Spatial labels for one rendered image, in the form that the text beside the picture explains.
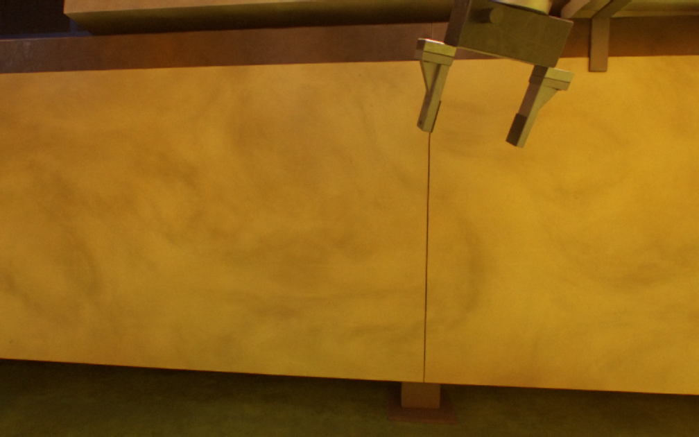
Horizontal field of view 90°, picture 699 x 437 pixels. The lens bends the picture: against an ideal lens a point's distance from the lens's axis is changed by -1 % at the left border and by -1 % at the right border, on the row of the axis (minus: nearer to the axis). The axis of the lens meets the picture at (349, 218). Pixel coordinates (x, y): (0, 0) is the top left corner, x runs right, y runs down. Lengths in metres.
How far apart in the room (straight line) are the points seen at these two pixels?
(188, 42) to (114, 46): 0.15
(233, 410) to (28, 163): 0.67
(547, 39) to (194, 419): 0.88
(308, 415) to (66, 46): 0.89
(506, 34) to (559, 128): 0.31
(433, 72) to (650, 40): 0.48
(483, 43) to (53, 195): 0.85
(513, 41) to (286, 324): 0.60
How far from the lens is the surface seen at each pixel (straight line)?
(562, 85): 0.55
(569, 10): 0.82
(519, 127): 0.54
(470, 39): 0.47
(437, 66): 0.47
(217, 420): 0.86
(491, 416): 0.89
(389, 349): 0.75
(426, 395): 0.84
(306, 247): 0.70
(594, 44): 0.81
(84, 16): 0.98
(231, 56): 0.78
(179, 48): 0.83
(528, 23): 0.50
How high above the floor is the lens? 0.46
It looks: 5 degrees down
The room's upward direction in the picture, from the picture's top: straight up
